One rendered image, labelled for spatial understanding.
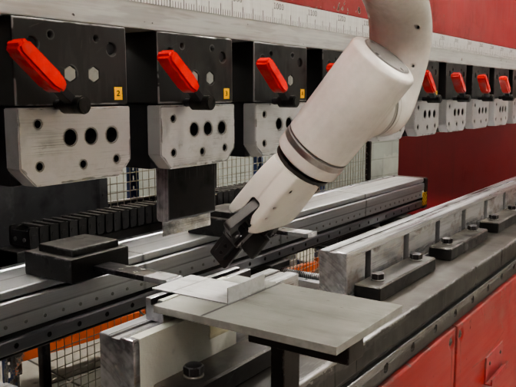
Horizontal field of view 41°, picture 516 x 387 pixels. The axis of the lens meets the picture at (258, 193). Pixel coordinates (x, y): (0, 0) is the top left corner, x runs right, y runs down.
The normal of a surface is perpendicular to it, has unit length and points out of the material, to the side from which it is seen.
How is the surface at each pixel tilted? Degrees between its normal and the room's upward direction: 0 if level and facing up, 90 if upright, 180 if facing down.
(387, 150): 90
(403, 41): 125
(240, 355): 0
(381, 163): 90
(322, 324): 0
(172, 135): 90
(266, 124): 90
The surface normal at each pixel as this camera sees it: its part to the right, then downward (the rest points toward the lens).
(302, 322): 0.00, -0.99
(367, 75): -0.35, 0.32
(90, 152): 0.83, 0.08
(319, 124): -0.51, 0.18
